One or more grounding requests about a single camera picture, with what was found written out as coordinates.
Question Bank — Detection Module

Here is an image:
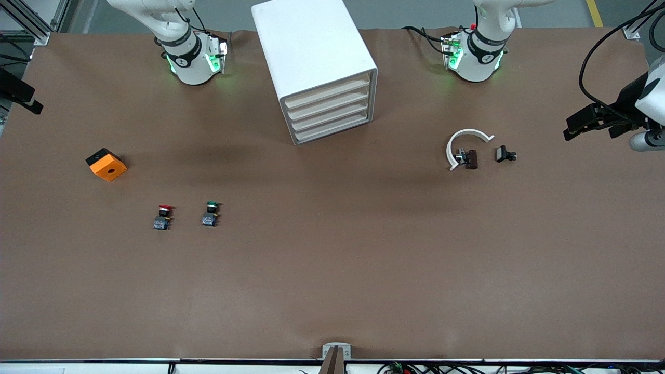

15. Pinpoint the red push button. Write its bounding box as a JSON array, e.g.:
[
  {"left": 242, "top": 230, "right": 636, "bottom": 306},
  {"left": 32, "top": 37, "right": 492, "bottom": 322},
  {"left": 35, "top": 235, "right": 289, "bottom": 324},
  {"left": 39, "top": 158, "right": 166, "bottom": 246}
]
[{"left": 153, "top": 204, "right": 175, "bottom": 231}]

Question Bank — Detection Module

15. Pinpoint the green push button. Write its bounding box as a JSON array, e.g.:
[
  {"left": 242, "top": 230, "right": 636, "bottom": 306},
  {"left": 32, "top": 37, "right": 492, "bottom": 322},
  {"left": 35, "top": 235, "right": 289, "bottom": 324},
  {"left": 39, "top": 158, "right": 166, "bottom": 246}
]
[{"left": 201, "top": 201, "right": 221, "bottom": 228}]

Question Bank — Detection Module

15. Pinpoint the orange box with hole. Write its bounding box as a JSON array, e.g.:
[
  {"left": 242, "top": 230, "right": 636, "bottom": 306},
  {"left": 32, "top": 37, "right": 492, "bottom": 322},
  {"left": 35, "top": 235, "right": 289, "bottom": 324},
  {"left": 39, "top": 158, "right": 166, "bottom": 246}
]
[{"left": 86, "top": 148, "right": 128, "bottom": 182}]

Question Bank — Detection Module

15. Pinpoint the white curved plastic piece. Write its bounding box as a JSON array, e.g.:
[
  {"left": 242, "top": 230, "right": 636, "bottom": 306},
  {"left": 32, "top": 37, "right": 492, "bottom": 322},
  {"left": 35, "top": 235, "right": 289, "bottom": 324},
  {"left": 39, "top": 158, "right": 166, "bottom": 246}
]
[{"left": 447, "top": 128, "right": 495, "bottom": 172}]

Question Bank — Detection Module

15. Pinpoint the brown table mat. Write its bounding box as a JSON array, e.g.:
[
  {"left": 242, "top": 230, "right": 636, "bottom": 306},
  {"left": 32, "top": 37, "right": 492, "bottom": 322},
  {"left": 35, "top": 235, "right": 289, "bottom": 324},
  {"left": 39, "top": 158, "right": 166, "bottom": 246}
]
[{"left": 0, "top": 27, "right": 665, "bottom": 362}]

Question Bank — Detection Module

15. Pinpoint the brown beam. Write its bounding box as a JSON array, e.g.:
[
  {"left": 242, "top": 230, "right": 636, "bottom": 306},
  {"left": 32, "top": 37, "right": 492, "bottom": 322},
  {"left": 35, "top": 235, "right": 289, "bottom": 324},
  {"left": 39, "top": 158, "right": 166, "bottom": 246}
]
[{"left": 318, "top": 347, "right": 346, "bottom": 374}]

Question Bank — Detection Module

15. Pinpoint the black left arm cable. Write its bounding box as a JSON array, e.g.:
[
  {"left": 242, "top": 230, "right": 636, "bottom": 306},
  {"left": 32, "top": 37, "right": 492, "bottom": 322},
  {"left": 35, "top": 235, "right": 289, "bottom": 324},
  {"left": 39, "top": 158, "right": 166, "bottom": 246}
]
[{"left": 579, "top": 0, "right": 665, "bottom": 125}]

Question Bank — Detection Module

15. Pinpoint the aluminium frame profile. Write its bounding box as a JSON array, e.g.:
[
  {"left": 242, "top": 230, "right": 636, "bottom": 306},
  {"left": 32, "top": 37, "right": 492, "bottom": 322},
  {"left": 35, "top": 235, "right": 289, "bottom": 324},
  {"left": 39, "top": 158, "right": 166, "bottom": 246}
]
[
  {"left": 49, "top": 0, "right": 79, "bottom": 33},
  {"left": 622, "top": 0, "right": 665, "bottom": 41},
  {"left": 0, "top": 0, "right": 52, "bottom": 46}
]

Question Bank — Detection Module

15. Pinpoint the black base cable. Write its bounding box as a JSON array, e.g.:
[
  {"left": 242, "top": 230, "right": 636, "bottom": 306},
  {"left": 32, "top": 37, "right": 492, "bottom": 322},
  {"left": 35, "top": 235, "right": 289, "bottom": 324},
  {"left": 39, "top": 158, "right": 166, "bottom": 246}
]
[
  {"left": 402, "top": 26, "right": 454, "bottom": 56},
  {"left": 174, "top": 4, "right": 209, "bottom": 35}
]

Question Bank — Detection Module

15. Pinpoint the white table edge rail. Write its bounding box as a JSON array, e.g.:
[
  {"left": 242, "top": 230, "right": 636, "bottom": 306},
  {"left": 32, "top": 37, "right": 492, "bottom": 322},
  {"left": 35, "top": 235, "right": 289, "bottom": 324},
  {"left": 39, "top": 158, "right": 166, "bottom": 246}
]
[{"left": 0, "top": 358, "right": 665, "bottom": 374}]

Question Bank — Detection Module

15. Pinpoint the grey metal mount bracket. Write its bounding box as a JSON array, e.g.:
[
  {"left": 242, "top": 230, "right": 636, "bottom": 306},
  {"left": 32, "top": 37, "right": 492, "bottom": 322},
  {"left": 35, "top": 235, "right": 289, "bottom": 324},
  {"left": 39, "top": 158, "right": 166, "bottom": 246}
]
[{"left": 322, "top": 343, "right": 352, "bottom": 360}]

